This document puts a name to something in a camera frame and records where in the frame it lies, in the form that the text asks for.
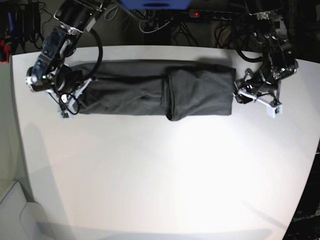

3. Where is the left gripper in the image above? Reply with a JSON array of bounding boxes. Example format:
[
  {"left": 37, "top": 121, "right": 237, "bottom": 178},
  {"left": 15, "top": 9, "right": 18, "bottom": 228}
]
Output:
[{"left": 246, "top": 72, "right": 275, "bottom": 94}]

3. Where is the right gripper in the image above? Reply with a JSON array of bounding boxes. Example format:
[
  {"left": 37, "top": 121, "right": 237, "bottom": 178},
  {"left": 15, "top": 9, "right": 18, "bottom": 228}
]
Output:
[{"left": 56, "top": 66, "right": 83, "bottom": 94}]

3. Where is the dark grey t-shirt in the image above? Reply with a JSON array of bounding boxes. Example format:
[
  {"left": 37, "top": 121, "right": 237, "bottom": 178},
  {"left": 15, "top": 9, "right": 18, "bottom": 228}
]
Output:
[{"left": 79, "top": 60, "right": 236, "bottom": 121}]

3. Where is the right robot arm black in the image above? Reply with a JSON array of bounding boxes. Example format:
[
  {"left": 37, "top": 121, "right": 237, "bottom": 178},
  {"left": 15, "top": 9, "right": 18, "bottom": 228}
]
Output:
[{"left": 25, "top": 0, "right": 111, "bottom": 92}]

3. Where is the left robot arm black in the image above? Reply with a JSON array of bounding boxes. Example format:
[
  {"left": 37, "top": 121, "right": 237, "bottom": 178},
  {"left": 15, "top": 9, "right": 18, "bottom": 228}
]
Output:
[{"left": 231, "top": 0, "right": 298, "bottom": 95}]

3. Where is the red clamp at left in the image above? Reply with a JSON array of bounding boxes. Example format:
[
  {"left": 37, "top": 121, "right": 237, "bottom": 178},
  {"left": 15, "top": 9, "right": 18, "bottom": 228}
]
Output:
[{"left": 0, "top": 39, "right": 11, "bottom": 64}]

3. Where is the blue box overhead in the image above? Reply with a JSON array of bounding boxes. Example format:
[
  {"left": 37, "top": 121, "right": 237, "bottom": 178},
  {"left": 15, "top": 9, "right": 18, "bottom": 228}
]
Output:
[{"left": 120, "top": 0, "right": 191, "bottom": 10}]

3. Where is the grey bin at left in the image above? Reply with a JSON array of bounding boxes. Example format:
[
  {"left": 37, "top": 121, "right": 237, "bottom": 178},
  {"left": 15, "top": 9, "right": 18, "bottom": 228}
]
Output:
[{"left": 0, "top": 181, "right": 56, "bottom": 240}]

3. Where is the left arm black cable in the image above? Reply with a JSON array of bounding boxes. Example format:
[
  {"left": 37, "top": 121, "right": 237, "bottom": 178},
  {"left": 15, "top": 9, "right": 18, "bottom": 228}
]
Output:
[{"left": 234, "top": 48, "right": 266, "bottom": 65}]

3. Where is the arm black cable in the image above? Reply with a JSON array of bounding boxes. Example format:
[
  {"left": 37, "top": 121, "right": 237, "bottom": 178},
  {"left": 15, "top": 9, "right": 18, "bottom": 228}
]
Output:
[
  {"left": 84, "top": 28, "right": 104, "bottom": 81},
  {"left": 234, "top": 48, "right": 266, "bottom": 65}
]

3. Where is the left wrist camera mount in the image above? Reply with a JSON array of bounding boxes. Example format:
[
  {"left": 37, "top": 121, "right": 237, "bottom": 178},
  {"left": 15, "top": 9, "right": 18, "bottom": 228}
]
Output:
[{"left": 233, "top": 68, "right": 283, "bottom": 118}]

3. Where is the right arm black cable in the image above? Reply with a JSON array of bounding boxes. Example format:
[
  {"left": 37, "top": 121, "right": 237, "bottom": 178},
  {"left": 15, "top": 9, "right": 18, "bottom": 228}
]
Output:
[{"left": 84, "top": 28, "right": 104, "bottom": 81}]

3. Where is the black power strip red switch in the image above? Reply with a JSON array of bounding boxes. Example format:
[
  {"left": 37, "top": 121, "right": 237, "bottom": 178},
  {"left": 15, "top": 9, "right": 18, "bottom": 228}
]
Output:
[{"left": 188, "top": 9, "right": 240, "bottom": 21}]

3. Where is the white cable loop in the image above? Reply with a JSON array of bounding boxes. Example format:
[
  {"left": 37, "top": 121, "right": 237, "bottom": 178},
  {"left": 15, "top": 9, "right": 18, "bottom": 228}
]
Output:
[{"left": 138, "top": 14, "right": 173, "bottom": 34}]

